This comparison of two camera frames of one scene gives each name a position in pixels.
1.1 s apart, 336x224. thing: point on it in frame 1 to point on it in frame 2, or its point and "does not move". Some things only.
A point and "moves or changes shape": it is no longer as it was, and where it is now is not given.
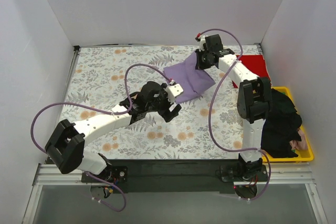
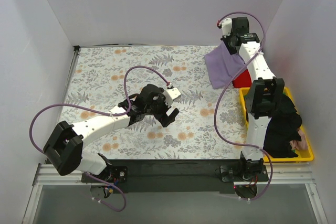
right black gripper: [200, 60] to [231, 46]
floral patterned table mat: [102, 77] does not move
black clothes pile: [281, 128] does not move
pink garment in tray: [299, 145] does not move
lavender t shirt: [194, 81] moves or changes shape
